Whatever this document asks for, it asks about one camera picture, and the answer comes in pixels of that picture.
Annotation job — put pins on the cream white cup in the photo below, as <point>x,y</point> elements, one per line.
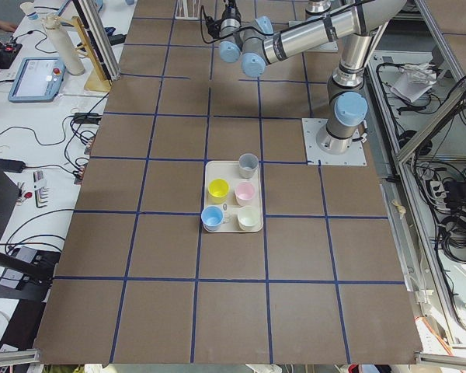
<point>248,218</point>

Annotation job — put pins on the cream plastic tray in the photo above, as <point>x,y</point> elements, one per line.
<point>229,171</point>

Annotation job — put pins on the yellow cup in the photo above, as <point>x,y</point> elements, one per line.
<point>218,190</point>

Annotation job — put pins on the teach pendant tablet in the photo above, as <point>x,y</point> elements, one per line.
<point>37,81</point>

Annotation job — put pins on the white wire cup rack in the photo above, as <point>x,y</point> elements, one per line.
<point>188,9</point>

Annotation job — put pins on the black power adapter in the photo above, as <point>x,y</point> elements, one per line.
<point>12,166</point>

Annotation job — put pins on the pink cup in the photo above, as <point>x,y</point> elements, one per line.
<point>245,193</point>

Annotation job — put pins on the hex key set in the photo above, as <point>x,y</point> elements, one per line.
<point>40,189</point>

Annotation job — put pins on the grey cup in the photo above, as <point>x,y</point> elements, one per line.
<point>248,164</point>

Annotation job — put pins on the aluminium frame post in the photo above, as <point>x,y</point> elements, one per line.
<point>98,40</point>

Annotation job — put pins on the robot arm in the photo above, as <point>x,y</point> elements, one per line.
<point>339,42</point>

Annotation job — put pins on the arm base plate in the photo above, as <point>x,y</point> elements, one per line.
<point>322,149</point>

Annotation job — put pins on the wooden stand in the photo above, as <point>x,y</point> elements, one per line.
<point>97,80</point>

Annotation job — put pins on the white paper roll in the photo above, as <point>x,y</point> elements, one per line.
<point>62,43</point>

